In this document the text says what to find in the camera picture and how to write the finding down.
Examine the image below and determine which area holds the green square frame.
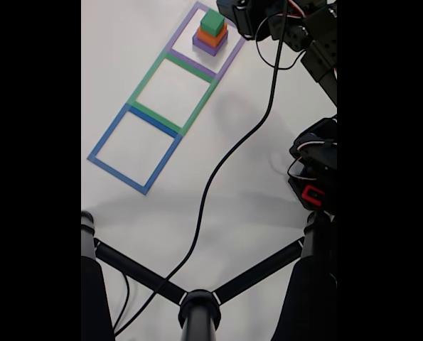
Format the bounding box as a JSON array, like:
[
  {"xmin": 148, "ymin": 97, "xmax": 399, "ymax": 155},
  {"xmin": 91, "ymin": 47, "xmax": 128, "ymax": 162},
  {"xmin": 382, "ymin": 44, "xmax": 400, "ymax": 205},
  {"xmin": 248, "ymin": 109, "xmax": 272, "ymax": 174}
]
[{"xmin": 127, "ymin": 51, "xmax": 221, "ymax": 138}]

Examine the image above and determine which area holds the blue square frame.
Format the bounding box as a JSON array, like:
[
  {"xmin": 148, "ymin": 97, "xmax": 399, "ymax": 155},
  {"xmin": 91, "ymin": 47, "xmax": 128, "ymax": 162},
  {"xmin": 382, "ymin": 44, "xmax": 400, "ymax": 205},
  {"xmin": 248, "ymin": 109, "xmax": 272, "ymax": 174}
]
[{"xmin": 87, "ymin": 103, "xmax": 183, "ymax": 195}]

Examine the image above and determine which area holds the red white servo cable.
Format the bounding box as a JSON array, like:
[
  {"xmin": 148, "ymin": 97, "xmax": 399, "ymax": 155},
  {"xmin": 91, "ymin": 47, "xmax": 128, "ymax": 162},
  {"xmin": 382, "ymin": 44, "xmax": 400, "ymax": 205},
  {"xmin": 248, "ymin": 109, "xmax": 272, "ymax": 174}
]
[{"xmin": 287, "ymin": 0, "xmax": 338, "ymax": 81}]

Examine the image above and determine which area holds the purple square frame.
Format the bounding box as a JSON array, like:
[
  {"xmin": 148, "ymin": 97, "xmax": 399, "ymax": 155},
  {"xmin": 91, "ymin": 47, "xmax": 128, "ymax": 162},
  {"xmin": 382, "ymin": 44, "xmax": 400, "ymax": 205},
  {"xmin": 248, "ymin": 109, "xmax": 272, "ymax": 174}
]
[{"xmin": 168, "ymin": 1, "xmax": 247, "ymax": 81}]

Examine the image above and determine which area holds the purple block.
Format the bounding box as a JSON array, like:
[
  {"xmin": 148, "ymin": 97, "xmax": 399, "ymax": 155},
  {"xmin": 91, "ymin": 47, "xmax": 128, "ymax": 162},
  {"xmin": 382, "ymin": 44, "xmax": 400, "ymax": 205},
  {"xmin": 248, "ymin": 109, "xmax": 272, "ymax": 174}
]
[{"xmin": 192, "ymin": 30, "xmax": 230, "ymax": 57}]

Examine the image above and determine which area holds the thin black looped wire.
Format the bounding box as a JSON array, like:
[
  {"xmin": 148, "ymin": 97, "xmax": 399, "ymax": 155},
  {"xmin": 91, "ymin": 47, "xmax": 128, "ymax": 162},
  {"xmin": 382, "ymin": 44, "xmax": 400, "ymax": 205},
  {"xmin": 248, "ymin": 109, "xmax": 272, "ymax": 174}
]
[{"xmin": 255, "ymin": 13, "xmax": 306, "ymax": 70}]

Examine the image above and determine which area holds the orange cube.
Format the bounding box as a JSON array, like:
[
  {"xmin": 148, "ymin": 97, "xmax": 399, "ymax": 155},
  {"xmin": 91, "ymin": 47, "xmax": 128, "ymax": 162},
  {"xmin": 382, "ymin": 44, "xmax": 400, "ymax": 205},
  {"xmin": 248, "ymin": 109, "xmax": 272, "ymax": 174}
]
[{"xmin": 196, "ymin": 23, "xmax": 229, "ymax": 48}]

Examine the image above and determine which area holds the green cube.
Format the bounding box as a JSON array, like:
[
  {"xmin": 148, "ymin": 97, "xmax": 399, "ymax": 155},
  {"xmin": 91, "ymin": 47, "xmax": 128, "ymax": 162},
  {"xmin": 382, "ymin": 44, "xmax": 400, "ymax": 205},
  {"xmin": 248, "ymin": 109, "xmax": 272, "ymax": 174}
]
[{"xmin": 200, "ymin": 9, "xmax": 227, "ymax": 38}]

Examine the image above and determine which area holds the thin black cable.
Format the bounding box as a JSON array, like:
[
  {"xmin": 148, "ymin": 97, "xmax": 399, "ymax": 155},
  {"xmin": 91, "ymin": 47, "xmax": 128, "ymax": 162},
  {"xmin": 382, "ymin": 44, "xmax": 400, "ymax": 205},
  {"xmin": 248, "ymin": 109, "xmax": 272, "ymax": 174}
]
[{"xmin": 112, "ymin": 271, "xmax": 130, "ymax": 331}]

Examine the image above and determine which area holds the black camera tripod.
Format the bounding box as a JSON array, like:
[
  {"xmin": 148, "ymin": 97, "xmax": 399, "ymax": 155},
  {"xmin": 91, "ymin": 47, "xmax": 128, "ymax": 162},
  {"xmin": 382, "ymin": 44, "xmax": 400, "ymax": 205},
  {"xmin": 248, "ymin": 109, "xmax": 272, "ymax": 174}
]
[{"xmin": 81, "ymin": 210, "xmax": 338, "ymax": 341}]

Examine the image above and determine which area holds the thick black camera cable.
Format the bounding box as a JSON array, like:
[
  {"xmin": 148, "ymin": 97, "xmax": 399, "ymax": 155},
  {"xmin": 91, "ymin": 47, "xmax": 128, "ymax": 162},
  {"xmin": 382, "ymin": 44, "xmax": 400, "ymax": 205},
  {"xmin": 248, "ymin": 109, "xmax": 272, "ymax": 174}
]
[{"xmin": 114, "ymin": 0, "xmax": 289, "ymax": 337}]

